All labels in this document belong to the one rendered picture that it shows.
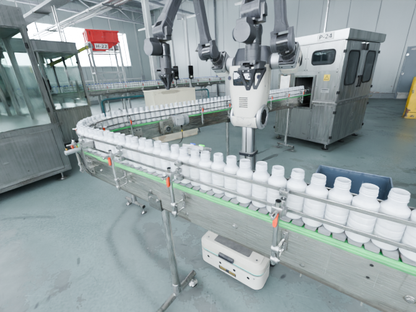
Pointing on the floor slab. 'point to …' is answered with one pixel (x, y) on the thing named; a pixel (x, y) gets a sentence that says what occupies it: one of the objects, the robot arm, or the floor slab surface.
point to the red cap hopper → (103, 37)
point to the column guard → (411, 103)
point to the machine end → (332, 85)
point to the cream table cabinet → (176, 96)
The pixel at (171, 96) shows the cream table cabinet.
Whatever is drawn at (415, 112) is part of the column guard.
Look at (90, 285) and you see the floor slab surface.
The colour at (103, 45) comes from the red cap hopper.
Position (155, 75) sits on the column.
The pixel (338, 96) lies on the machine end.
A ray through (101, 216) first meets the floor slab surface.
